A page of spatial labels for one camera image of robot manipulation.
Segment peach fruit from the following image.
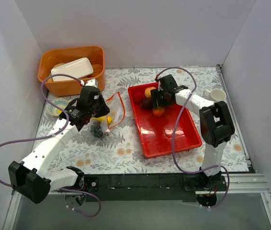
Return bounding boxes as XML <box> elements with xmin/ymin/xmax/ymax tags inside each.
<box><xmin>144</xmin><ymin>87</ymin><xmax>156</xmax><ymax>98</ymax></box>

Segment green orange mango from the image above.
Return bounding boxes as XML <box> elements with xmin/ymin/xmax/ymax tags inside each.
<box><xmin>153</xmin><ymin>107</ymin><xmax>165</xmax><ymax>117</ymax></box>

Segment dark grape bunch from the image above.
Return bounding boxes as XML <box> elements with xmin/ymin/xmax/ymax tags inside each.
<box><xmin>90</xmin><ymin>122</ymin><xmax>105</xmax><ymax>138</ymax></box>

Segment clear zip bag orange zipper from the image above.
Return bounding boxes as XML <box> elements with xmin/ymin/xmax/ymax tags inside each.
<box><xmin>89</xmin><ymin>92</ymin><xmax>125</xmax><ymax>136</ymax></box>

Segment red plastic tray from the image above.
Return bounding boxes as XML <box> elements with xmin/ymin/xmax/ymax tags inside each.
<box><xmin>128</xmin><ymin>82</ymin><xmax>202</xmax><ymax>158</ymax></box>

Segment wrinkled red fruit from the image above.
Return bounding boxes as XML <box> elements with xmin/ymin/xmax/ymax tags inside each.
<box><xmin>133</xmin><ymin>91</ymin><xmax>146</xmax><ymax>104</ymax></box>

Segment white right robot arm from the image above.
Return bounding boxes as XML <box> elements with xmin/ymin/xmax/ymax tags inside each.
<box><xmin>151</xmin><ymin>75</ymin><xmax>235</xmax><ymax>191</ymax></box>

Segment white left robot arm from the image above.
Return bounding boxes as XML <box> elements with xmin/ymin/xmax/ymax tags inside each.
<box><xmin>8</xmin><ymin>85</ymin><xmax>110</xmax><ymax>204</ymax></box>

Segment patterned small bowl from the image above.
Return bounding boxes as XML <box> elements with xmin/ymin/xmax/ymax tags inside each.
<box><xmin>47</xmin><ymin>97</ymin><xmax>69</xmax><ymax>117</ymax></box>

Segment white rectangular dish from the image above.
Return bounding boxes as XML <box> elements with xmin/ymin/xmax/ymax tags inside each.
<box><xmin>50</xmin><ymin>57</ymin><xmax>94</xmax><ymax>79</ymax></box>

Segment orange plastic tub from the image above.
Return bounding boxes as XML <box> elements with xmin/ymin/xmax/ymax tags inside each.
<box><xmin>37</xmin><ymin>46</ymin><xmax>106</xmax><ymax>97</ymax></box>

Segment yellow plate in tub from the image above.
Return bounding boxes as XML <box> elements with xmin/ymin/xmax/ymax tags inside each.
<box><xmin>47</xmin><ymin>62</ymin><xmax>66</xmax><ymax>83</ymax></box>

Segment white mug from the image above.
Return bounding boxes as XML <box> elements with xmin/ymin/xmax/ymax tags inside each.
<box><xmin>203</xmin><ymin>89</ymin><xmax>226</xmax><ymax>102</ymax></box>

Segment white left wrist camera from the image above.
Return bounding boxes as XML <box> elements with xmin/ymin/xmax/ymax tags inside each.
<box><xmin>85</xmin><ymin>79</ymin><xmax>98</xmax><ymax>88</ymax></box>

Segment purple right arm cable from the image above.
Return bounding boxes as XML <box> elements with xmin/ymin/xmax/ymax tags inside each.
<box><xmin>155</xmin><ymin>67</ymin><xmax>230</xmax><ymax>208</ymax></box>

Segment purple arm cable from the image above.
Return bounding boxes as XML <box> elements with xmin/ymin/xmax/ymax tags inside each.
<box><xmin>0</xmin><ymin>73</ymin><xmax>102</xmax><ymax>218</ymax></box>
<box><xmin>155</xmin><ymin>67</ymin><xmax>230</xmax><ymax>208</ymax></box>

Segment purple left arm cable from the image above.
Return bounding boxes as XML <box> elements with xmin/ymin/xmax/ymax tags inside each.
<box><xmin>0</xmin><ymin>73</ymin><xmax>102</xmax><ymax>218</ymax></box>

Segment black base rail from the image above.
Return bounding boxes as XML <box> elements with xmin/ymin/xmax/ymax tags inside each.
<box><xmin>84</xmin><ymin>173</ymin><xmax>226</xmax><ymax>202</ymax></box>

